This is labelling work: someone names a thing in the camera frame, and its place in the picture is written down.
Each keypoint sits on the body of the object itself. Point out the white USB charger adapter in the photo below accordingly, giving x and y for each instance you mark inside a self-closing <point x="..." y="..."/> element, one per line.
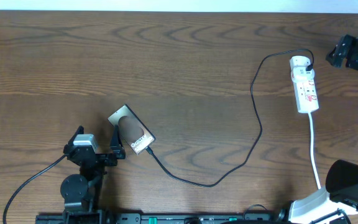
<point x="299" y="69"/>

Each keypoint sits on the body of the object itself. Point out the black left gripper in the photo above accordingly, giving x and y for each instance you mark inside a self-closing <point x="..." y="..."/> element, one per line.
<point x="98" y="156"/>

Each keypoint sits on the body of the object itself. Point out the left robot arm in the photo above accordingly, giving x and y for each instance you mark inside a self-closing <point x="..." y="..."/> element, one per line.
<point x="81" y="191"/>

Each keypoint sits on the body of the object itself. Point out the bronze Galaxy smartphone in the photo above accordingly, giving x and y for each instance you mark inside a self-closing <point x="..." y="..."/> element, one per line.
<point x="132" y="129"/>

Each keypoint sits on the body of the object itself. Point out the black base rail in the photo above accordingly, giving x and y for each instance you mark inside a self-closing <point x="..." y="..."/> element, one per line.
<point x="253" y="214"/>

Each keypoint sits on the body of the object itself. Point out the white power strip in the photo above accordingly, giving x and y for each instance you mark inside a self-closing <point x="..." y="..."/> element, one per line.
<point x="305" y="90"/>

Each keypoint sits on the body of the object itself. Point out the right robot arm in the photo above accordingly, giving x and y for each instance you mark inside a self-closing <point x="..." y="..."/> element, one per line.
<point x="338" y="199"/>

